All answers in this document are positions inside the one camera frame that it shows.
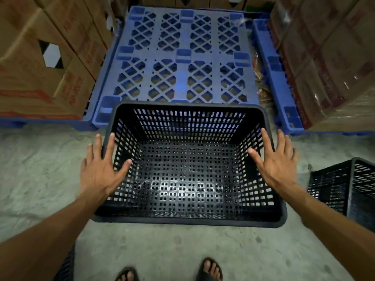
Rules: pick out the person's right foot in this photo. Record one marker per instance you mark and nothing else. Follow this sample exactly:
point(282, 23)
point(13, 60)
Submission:
point(211, 269)

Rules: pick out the person's right little finger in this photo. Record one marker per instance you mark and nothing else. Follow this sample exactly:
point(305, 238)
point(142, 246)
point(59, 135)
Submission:
point(295, 155)

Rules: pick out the brown cardboard box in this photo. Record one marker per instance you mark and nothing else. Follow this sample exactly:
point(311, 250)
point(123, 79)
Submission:
point(26, 76)
point(79, 32)
point(101, 17)

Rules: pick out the empty blue plastic pallet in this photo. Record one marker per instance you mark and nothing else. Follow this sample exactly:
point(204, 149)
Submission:
point(183, 80)

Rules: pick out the person's right middle finger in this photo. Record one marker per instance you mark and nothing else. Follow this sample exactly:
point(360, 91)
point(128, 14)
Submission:
point(281, 143)

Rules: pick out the person's right thumb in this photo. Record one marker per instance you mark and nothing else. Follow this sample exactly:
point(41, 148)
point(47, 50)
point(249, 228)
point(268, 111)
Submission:
point(255, 157)

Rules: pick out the plastic-wrapped stack of cardboard boxes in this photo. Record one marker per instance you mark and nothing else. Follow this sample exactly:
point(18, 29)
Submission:
point(331, 61)

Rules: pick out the person's left middle finger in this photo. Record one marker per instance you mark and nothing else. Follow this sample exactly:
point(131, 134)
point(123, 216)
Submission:
point(97, 149)

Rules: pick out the person's right forearm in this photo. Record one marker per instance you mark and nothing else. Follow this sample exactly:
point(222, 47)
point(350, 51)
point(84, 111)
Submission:
point(331, 225)

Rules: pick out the person's foot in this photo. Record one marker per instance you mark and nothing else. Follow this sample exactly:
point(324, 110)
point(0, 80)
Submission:
point(127, 276)
point(211, 269)

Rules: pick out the person's left foot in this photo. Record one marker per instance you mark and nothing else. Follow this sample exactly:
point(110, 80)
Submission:
point(127, 276)

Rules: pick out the person's left thumb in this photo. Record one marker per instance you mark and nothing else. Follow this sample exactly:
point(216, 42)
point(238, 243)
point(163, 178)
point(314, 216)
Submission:
point(122, 170)

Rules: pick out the black plastic mesh crate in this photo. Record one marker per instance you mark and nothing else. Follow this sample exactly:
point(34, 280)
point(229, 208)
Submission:
point(332, 184)
point(187, 184)
point(66, 269)

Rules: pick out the person's right hand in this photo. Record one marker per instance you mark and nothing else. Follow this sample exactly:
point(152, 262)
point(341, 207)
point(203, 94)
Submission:
point(278, 169)

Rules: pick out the person's left forearm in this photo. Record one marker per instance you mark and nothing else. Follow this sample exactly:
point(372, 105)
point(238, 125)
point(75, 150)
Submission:
point(44, 242)

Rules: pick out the black sandal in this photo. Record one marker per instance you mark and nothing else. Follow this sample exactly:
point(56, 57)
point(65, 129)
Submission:
point(202, 275)
point(133, 271)

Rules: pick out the orange snack packet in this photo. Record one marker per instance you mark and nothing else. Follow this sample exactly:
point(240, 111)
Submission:
point(264, 95)
point(258, 70)

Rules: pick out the person's left hand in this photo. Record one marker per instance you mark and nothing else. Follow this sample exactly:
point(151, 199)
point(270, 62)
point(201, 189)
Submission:
point(98, 175)

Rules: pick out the person's left little finger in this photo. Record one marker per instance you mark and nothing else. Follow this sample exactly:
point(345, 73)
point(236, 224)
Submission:
point(83, 165)

